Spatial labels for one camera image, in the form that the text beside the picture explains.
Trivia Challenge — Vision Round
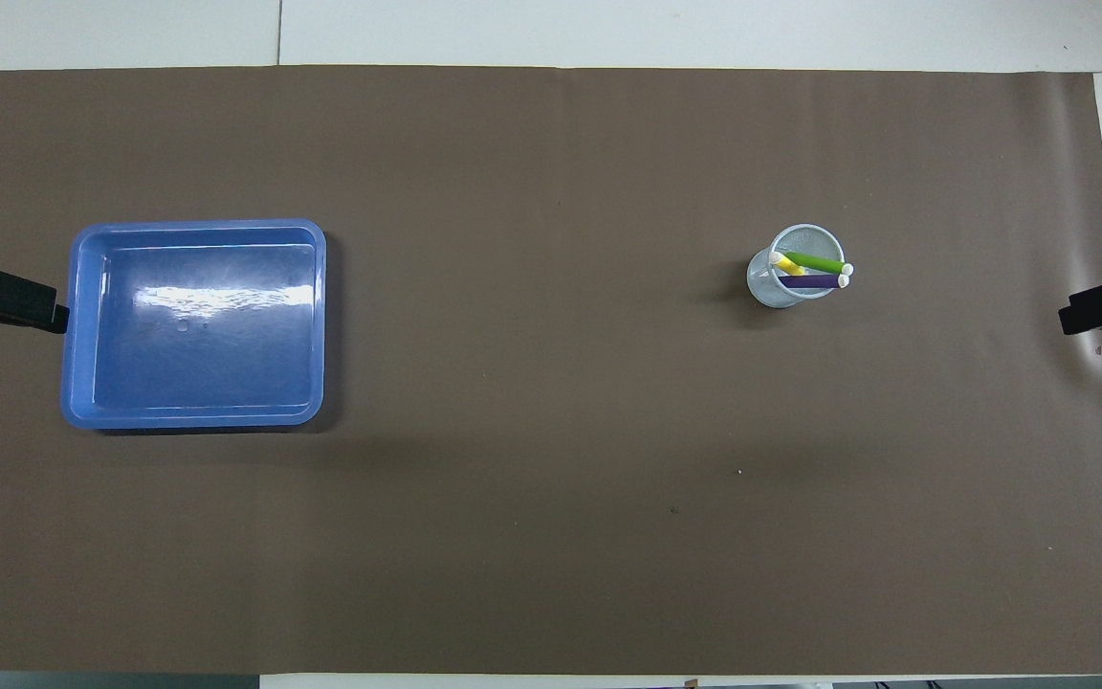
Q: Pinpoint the green pen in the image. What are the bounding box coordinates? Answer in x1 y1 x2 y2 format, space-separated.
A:
785 251 855 277

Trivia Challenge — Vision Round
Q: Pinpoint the blue plastic tray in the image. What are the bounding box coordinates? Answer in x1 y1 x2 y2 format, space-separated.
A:
61 218 328 430

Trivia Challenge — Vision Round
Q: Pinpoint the clear plastic cup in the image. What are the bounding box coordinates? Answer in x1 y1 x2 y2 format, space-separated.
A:
747 223 849 310

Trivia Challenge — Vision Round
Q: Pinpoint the brown paper table mat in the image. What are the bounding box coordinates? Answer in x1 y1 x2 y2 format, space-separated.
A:
0 65 1102 677

